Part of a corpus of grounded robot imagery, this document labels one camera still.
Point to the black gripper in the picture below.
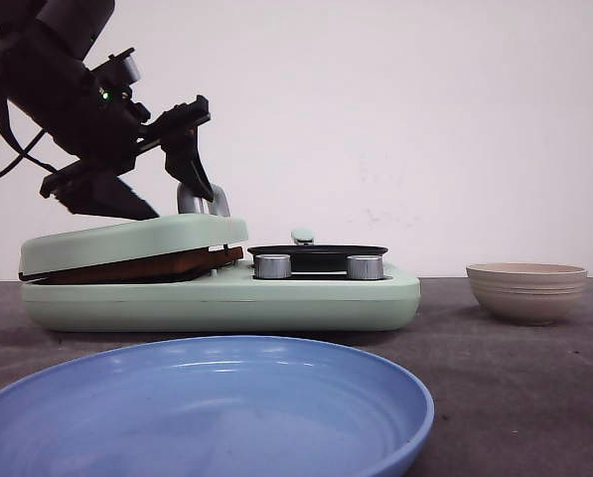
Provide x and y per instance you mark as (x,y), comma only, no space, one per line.
(100,124)

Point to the white bread slice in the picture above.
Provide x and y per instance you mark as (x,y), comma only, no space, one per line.
(164,265)
(215,259)

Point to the mint green sandwich maker lid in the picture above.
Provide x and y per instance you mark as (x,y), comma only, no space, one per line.
(198,224)

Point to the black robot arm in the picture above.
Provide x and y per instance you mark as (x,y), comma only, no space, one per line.
(51,30)

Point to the mint green breakfast maker base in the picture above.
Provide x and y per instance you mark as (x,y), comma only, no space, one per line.
(229,300)

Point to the left silver control knob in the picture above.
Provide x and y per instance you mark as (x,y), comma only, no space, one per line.
(272,266)

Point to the silver control knob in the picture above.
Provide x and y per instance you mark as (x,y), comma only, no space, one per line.
(272,266)
(365,267)

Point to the blue plastic plate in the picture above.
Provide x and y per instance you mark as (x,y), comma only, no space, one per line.
(216,406)

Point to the right silver control knob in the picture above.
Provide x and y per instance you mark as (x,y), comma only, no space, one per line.
(365,267)

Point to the beige ribbed ceramic bowl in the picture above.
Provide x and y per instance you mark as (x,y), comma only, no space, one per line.
(533,293)

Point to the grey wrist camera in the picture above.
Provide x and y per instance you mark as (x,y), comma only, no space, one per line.
(118,69)

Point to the black frying pan green handle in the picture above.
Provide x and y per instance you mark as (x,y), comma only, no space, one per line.
(318,257)

